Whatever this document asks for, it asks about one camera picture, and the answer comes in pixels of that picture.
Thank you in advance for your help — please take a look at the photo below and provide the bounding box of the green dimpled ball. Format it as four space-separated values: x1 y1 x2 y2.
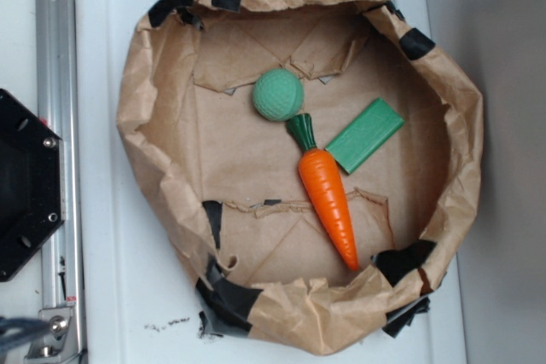
253 68 304 122

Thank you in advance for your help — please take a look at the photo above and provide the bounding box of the brown paper bag tray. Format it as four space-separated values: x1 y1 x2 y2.
117 0 484 355

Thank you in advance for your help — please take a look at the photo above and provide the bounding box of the orange plastic toy carrot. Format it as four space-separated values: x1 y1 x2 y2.
287 113 359 271

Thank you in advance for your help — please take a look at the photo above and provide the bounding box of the green rectangular block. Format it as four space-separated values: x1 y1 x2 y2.
326 98 404 174

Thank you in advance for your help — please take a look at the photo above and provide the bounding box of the white plastic tray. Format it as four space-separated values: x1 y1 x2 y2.
73 0 468 364

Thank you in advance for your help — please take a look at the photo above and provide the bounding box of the aluminium extrusion rail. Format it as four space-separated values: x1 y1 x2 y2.
36 0 88 363

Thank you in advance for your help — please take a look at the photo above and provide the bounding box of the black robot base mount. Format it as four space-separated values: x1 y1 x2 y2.
1 90 63 282

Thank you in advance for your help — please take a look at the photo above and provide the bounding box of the metal corner bracket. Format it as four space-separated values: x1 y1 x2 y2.
24 307 78 363

